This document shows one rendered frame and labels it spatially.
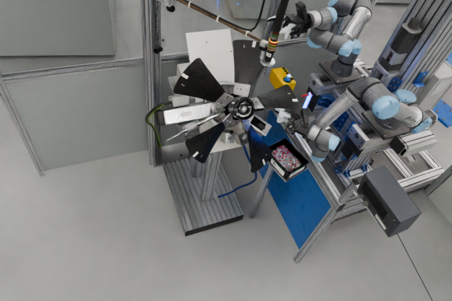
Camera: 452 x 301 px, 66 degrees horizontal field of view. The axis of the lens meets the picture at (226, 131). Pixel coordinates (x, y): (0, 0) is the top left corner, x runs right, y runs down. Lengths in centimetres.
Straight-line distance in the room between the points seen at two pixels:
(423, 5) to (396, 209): 117
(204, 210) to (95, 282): 87
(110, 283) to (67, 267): 31
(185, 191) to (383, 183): 156
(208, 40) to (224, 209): 132
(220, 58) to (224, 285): 152
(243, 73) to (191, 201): 125
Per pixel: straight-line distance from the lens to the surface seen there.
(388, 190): 173
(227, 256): 268
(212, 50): 203
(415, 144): 248
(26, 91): 246
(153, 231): 272
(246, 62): 187
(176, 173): 288
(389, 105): 177
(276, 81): 230
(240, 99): 178
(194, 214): 270
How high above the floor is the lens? 247
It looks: 48 degrees down
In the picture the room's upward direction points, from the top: 12 degrees clockwise
